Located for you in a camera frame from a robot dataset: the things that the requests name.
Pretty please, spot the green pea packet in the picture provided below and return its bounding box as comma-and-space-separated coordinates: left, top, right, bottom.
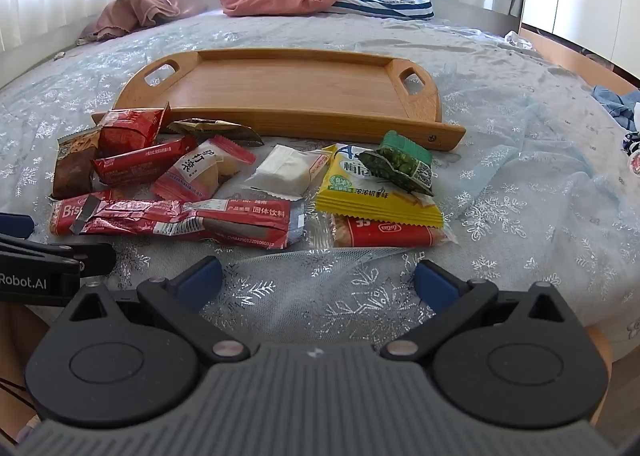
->
359, 130, 435, 197

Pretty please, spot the gold and maroon small packet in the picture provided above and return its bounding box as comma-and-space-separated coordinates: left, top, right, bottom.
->
171, 119, 265, 147

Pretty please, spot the white crumpled plastic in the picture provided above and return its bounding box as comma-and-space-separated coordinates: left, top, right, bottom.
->
504, 30, 538, 51

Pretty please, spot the blue white striped pillow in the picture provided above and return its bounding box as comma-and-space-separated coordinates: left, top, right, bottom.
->
327, 0, 435, 20

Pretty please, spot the wooden tray with handles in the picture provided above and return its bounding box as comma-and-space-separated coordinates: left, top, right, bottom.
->
92, 49, 466, 152

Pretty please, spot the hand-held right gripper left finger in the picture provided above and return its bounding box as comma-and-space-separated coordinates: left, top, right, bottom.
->
55, 256, 260, 365

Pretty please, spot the red white pastry packet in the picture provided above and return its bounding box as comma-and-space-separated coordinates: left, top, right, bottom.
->
151, 135, 257, 203

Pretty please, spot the dusty pink crumpled cloth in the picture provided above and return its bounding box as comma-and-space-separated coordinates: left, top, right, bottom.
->
77, 0, 208, 43

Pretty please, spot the clear packet white cake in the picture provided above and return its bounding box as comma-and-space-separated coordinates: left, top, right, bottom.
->
244, 143, 333, 198

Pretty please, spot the red caramel biscuit packet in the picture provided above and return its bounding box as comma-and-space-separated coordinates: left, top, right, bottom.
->
331, 213, 457, 249
48, 190, 118, 237

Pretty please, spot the yellow cracker packet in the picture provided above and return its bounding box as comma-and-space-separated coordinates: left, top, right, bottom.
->
315, 143, 445, 229

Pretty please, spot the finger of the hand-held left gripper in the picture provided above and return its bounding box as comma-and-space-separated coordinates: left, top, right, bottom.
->
0, 233, 117, 279
0, 213, 35, 238

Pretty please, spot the red nut snack packet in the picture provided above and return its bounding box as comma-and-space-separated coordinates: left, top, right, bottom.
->
98, 104, 172, 157

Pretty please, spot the brown chocolate snack packet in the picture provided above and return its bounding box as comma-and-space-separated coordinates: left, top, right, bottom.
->
52, 130, 101, 200

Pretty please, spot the light blue cloth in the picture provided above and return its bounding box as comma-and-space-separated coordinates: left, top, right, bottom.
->
591, 86, 640, 129

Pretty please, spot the long red stick packet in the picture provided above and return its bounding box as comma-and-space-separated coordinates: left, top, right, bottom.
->
75, 195, 307, 250

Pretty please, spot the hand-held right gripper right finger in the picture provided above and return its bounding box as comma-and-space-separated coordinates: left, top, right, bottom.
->
380, 260, 583, 365

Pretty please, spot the red chocolate bar packet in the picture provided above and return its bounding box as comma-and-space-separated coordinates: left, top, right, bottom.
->
91, 135, 199, 187

